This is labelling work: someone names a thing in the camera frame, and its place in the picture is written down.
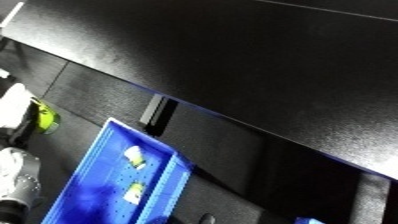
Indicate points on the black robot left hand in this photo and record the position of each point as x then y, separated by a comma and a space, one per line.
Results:
23, 130

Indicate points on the paper cup with green band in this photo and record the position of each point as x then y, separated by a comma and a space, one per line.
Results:
135, 156
135, 192
15, 106

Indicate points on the pale robot left arm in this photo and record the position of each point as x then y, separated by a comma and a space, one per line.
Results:
18, 180

